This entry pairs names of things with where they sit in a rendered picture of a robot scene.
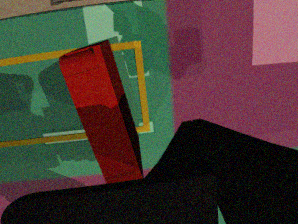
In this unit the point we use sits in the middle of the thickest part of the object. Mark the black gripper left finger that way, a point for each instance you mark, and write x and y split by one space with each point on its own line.
178 190

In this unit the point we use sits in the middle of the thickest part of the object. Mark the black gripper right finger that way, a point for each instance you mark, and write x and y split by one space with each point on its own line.
257 181

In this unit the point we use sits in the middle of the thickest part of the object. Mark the orange rectangular outline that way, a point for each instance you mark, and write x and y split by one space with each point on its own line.
55 55

